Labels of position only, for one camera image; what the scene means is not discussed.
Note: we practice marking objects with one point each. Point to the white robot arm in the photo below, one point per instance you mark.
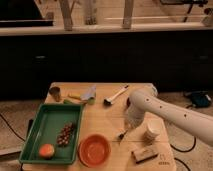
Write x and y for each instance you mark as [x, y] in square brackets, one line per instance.
[146, 99]

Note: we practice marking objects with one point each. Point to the brown rectangular sponge block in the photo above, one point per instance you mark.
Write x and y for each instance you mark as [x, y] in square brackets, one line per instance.
[144, 154]

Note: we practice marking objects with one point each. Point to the white handled dish brush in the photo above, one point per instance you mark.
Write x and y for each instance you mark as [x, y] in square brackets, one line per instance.
[109, 101]

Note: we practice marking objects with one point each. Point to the metal fork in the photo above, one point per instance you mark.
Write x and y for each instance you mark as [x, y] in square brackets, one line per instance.
[122, 135]

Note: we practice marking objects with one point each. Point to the green vegetable toy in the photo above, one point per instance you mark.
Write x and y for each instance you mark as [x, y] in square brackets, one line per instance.
[66, 101]

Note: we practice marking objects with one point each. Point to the blue object on floor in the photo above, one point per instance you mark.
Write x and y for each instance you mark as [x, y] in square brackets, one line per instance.
[200, 99]

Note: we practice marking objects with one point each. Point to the yellow banana toy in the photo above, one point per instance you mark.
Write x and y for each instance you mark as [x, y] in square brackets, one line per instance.
[75, 96]

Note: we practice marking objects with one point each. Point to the orange peach fruit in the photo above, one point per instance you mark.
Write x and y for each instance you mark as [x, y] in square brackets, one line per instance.
[46, 151]

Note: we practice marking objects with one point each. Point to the orange bowl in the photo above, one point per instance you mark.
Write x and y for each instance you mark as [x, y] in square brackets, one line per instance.
[94, 150]

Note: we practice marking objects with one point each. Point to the bunch of dark grapes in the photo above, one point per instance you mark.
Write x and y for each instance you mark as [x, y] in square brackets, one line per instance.
[63, 137]

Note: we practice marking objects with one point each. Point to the green plastic tray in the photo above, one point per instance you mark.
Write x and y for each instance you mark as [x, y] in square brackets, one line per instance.
[46, 127]

